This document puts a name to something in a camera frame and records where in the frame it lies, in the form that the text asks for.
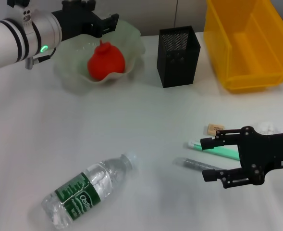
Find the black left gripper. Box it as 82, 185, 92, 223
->
52, 9, 120, 40

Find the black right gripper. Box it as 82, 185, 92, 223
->
200, 125, 283, 190

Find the mint green highlighter pen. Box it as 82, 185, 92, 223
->
185, 138, 240, 161

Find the beige eraser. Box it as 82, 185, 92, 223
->
207, 123, 225, 137

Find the red-orange toy orange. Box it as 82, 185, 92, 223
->
87, 39, 127, 81

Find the white paper ball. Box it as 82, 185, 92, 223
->
256, 122, 280, 135

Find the clear green-label water bottle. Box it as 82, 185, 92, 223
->
40, 152, 138, 230

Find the grey marker pen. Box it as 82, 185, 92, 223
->
173, 156, 222, 172

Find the translucent green wavy fruit plate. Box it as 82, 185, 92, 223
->
53, 19, 146, 86

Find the black mesh pen holder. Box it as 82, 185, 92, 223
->
157, 26, 201, 89

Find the yellow plastic bin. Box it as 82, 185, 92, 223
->
203, 0, 283, 93

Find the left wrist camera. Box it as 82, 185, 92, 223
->
61, 0, 96, 12

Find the left arm cable with plug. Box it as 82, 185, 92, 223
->
25, 47, 58, 71

